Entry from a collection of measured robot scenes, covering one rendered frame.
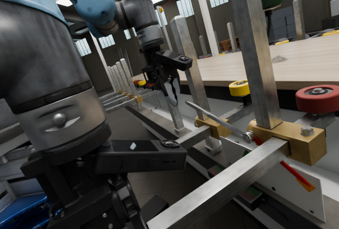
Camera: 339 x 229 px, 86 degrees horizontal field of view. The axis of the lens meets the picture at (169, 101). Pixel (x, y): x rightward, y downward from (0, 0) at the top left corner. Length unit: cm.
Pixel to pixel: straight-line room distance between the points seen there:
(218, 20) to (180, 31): 1193
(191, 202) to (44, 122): 23
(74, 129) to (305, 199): 43
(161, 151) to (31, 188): 32
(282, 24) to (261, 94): 706
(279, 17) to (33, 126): 735
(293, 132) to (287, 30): 713
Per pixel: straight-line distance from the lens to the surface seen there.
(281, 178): 48
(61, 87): 18
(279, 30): 740
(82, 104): 19
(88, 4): 42
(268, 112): 41
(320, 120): 49
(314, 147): 40
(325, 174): 71
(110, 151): 21
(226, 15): 1257
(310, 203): 48
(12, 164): 47
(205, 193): 32
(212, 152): 67
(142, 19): 55
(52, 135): 19
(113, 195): 23
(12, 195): 51
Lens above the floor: 108
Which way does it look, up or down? 15 degrees down
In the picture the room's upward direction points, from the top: 19 degrees counter-clockwise
